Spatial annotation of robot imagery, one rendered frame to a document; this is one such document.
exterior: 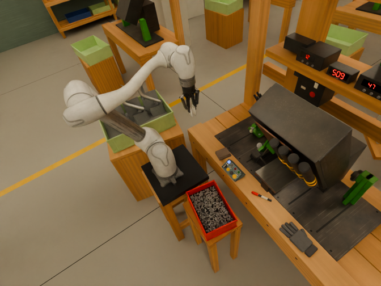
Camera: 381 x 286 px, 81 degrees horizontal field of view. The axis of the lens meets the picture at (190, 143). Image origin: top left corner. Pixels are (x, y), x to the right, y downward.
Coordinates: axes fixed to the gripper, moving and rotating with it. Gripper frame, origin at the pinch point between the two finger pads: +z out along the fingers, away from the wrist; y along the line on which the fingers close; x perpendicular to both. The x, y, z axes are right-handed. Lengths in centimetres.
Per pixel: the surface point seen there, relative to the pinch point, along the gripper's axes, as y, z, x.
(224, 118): -39, 43, -19
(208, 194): 13, 43, 34
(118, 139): 49, 39, -50
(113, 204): 87, 131, -58
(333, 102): -75, 4, 44
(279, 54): -55, -23, 13
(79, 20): -3, 105, -602
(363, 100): -54, -21, 65
